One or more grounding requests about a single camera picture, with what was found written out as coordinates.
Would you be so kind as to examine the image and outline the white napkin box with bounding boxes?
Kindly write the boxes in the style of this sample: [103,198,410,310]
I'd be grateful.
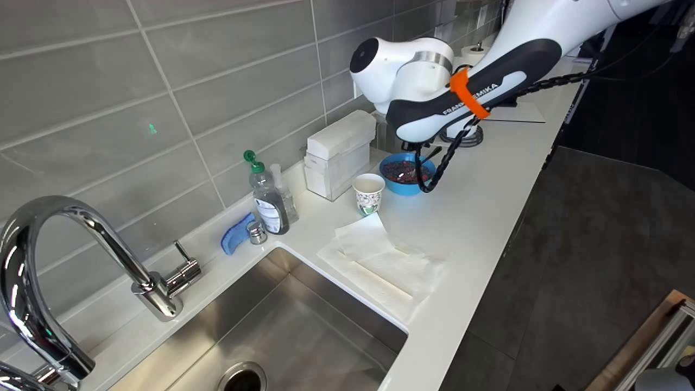
[303,110,377,200]

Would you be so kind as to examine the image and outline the green cap soap bottle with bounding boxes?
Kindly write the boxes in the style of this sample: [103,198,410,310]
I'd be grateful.
[243,150,289,234]

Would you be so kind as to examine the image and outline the wooden table with black leg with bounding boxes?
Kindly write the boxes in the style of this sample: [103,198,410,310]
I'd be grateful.
[586,291,695,391]

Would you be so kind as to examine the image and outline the blue bowl with beads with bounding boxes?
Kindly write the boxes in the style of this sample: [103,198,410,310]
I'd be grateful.
[381,151,419,195]

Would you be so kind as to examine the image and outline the white cloth towel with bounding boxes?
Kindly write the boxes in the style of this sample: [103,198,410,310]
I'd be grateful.
[317,214,444,321]

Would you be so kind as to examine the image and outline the patterned paper cup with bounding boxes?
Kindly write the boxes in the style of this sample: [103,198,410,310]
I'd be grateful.
[352,174,385,217]

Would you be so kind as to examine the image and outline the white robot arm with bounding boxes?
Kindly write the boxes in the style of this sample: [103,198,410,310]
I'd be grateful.
[351,0,669,143]

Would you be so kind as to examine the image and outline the chrome kitchen faucet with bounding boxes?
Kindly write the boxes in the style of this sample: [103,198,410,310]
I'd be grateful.
[0,195,203,389]

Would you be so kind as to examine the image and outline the orange cable strap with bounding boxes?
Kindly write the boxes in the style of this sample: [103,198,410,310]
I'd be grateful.
[448,68,493,124]

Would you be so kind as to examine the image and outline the stainless steel sink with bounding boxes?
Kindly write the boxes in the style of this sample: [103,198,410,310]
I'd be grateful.
[110,250,408,391]

